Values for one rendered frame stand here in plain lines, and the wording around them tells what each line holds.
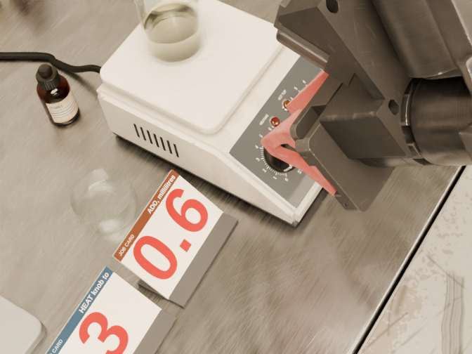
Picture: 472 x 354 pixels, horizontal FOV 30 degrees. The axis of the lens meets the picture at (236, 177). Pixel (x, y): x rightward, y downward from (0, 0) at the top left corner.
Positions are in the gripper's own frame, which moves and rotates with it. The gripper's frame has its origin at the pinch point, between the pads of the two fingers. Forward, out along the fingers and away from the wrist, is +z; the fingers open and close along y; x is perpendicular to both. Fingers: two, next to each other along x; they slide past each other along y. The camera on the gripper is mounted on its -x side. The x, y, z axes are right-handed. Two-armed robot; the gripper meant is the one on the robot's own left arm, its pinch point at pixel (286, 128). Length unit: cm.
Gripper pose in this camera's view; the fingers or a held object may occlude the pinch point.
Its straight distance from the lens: 63.6
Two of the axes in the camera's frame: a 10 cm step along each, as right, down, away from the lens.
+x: 6.0, 6.8, 4.2
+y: -5.5, 7.4, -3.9
